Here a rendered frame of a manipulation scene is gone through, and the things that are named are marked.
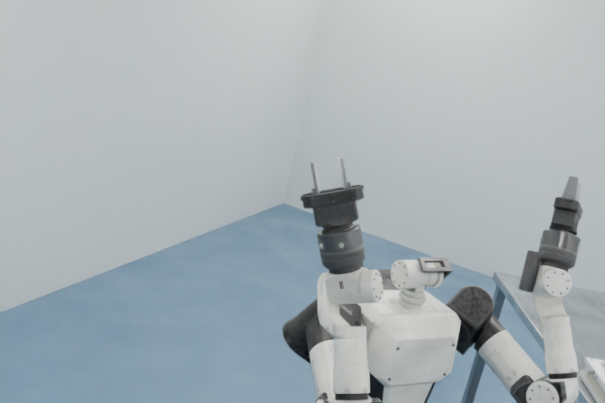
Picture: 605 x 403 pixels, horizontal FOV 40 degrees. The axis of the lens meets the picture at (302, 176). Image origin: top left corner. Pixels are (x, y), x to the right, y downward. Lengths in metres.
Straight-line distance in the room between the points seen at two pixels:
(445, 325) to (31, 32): 2.48
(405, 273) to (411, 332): 0.13
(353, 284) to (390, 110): 4.78
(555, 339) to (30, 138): 2.71
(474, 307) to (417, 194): 4.31
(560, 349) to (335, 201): 0.70
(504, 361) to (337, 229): 0.65
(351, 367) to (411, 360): 0.33
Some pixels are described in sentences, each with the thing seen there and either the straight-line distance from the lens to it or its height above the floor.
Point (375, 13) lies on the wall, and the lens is 6.40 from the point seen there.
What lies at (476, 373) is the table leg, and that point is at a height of 0.36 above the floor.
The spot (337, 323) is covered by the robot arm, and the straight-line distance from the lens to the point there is 1.67.
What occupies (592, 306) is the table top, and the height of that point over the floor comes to 0.83.
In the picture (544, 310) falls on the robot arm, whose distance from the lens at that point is 2.10.
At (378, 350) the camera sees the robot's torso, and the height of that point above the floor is 1.15.
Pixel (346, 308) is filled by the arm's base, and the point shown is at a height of 1.22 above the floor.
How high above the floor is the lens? 1.94
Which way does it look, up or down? 14 degrees down
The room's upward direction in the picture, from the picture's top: 13 degrees clockwise
